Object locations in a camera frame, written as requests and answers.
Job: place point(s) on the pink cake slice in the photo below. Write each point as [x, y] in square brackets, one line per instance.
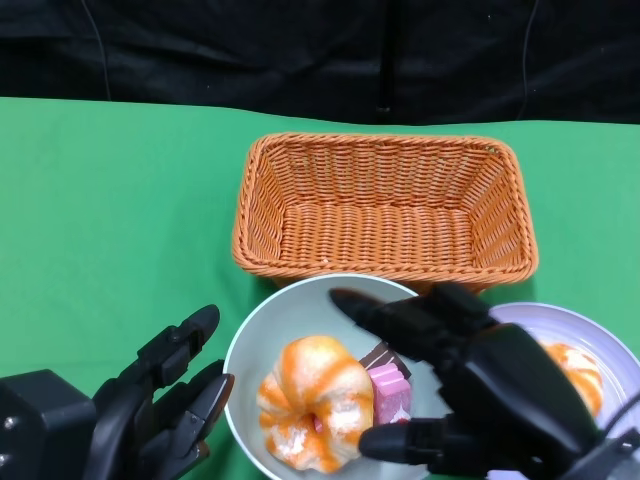
[390, 400]

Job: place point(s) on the lavender round plate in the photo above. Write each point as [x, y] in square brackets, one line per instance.
[550, 320]

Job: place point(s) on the black backdrop cloth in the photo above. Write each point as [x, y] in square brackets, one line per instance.
[250, 50]

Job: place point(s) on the orange wicker basket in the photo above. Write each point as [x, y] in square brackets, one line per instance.
[380, 230]

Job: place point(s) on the orange striped bread bun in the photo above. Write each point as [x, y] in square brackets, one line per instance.
[310, 370]
[575, 365]

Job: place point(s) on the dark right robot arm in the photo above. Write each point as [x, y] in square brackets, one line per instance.
[615, 465]

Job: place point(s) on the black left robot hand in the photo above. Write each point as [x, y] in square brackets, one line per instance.
[130, 415]

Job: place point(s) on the pale green ceramic bowl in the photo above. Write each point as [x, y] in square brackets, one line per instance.
[300, 315]

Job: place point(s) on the chocolate layered cake slice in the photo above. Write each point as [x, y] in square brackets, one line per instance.
[375, 361]

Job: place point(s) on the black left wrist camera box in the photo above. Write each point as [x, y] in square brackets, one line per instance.
[45, 425]

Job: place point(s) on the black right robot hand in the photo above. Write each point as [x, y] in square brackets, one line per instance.
[520, 390]

